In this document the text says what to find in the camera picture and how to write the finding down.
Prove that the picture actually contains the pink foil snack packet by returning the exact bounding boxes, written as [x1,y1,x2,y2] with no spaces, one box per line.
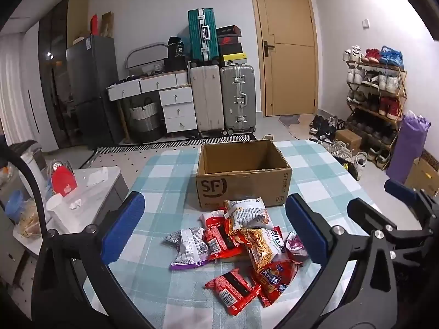
[285,231,309,264]

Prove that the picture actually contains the grey metal tube frame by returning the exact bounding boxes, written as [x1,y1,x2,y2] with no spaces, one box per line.
[125,43,168,76]

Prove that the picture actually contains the brown cardboard box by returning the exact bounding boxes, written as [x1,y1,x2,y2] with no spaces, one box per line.
[196,139,293,212]

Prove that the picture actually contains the white cup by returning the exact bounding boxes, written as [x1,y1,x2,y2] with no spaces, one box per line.
[46,193,64,213]

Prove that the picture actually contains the tan wooden door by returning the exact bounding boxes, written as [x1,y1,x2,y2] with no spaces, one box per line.
[247,0,321,117]

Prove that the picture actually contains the teal checked tablecloth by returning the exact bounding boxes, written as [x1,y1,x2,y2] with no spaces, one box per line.
[79,139,388,329]

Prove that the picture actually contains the teal suitcase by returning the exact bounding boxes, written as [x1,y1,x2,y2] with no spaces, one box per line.
[187,8,220,65]

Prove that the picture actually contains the rows of sneakers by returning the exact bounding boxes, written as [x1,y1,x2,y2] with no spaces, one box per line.
[344,45,405,168]

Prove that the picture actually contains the grey beige door mat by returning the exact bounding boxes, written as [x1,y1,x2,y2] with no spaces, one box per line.
[278,114,318,139]

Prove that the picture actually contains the white grey woven basket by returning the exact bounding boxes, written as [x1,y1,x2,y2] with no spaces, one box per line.
[128,98,162,143]

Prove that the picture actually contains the brown paper bag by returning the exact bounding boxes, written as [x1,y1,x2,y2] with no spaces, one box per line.
[100,11,115,38]

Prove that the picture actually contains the wooden shoe rack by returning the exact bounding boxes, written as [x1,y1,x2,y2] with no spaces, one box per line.
[345,46,407,170]

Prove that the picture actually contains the white marble side table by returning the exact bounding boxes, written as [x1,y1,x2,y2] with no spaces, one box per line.
[14,166,129,257]

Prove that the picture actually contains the bold print noodle snack packet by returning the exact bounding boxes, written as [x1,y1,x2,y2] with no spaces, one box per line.
[237,226,292,275]

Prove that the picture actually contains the white drawer desk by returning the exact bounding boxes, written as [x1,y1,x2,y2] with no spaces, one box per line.
[106,69,198,134]

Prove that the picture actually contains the dotted rug with striped border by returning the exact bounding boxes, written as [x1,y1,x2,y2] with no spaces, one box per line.
[84,134,258,167]

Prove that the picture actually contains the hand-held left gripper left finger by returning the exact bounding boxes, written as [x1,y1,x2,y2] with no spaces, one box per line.
[32,192,155,329]

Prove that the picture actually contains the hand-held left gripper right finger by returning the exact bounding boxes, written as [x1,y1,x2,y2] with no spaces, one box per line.
[261,194,409,329]

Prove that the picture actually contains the white trash bin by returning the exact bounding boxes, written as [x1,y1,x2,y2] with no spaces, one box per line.
[9,140,47,192]

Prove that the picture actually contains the open cardboard carton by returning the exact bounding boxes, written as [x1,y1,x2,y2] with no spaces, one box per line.
[405,149,439,197]

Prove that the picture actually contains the dark grey refrigerator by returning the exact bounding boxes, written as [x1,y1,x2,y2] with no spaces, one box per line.
[66,35,119,149]

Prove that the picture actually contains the dark glass cabinet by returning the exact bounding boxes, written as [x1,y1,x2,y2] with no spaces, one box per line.
[38,0,90,148]

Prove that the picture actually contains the white sheer curtain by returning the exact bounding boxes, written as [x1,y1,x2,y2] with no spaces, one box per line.
[0,34,38,138]

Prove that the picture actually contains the black paper bag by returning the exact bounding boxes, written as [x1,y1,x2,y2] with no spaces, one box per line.
[167,36,187,69]

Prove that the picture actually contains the black yellow shoe box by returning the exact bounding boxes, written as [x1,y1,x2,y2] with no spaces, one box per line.
[221,52,248,66]

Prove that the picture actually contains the beige suitcase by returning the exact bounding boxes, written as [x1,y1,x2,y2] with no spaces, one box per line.
[190,65,225,138]

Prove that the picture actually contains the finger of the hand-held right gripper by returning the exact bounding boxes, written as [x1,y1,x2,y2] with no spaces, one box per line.
[347,198,439,282]
[385,179,439,227]

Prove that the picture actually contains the white purple snack packet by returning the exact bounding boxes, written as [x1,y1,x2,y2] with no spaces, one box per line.
[164,227,210,271]

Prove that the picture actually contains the silver suitcase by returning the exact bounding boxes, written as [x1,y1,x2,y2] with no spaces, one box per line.
[219,64,257,135]

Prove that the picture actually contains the blue plastic bag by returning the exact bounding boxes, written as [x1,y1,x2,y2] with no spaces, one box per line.
[5,190,26,223]

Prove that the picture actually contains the red orange snack packet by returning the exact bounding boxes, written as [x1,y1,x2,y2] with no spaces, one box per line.
[249,260,303,307]

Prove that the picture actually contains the pile of loose shoes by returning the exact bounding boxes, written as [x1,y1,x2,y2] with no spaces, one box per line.
[309,115,369,180]

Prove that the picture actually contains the flat tan cardboard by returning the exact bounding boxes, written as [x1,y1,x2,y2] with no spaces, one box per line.
[67,0,91,45]

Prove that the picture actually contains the red pouch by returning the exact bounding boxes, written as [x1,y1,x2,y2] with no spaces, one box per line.
[51,164,78,197]

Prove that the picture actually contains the red black snack packet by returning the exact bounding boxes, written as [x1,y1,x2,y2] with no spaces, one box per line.
[205,268,262,316]

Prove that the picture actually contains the purple bag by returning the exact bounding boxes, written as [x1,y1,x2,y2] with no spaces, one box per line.
[386,110,431,184]

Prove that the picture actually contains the black cable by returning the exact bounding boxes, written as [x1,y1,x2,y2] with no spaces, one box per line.
[0,144,49,244]

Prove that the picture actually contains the clear bag of yellow snacks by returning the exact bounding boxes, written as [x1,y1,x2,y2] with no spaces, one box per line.
[17,200,49,239]

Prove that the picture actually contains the small cardboard box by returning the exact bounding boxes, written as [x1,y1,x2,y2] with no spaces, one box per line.
[334,128,362,153]

